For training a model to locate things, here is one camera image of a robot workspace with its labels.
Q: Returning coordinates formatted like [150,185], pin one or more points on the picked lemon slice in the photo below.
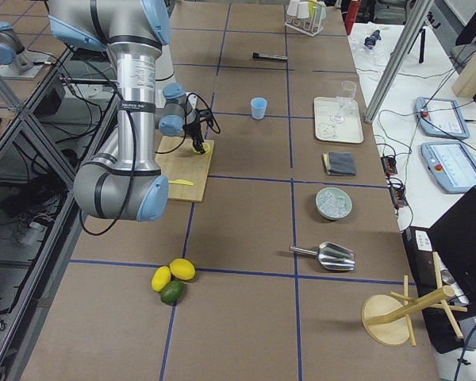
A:
[206,148]

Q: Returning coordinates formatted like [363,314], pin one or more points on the wooden cup tree stand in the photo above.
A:
[387,317]

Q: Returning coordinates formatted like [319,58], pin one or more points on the aluminium frame post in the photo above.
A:
[406,39]

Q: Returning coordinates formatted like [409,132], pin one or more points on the white wire cup rack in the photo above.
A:
[311,26]

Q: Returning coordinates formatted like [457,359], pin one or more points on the teach pendant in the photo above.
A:
[451,165]
[440,117]

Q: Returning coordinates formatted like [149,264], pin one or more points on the lower teach pendant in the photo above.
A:
[451,165]

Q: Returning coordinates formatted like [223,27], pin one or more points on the wooden cutting board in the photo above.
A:
[177,161]

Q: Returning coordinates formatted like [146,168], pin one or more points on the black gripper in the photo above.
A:
[193,128]

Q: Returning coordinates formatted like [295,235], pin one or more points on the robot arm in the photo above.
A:
[16,61]
[123,180]

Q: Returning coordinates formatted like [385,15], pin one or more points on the yellow lemon at edge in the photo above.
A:
[161,278]

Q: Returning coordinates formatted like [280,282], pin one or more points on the steel muddler black tip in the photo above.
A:
[269,57]

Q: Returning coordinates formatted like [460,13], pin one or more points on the pale green plastic cup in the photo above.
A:
[303,10]

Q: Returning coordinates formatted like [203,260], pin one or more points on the pink plastic cup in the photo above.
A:
[293,8]

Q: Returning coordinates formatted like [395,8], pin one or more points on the white bear serving tray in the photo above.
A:
[334,125]

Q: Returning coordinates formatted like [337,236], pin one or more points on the green lime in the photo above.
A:
[172,292]

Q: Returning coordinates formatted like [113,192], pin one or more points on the black laptop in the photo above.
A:
[453,237]

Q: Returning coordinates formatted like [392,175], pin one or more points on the grey folded cloth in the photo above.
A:
[339,163]

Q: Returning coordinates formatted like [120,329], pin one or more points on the steel ice scoop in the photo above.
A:
[331,256]

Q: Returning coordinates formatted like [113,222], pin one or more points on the green bowl of ice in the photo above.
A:
[333,203]

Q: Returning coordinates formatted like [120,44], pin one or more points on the yellow plastic knife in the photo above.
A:
[182,182]

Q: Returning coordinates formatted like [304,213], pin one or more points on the upper teach pendant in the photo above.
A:
[440,117]

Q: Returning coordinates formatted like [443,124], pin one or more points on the light blue paper cup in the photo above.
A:
[258,108]

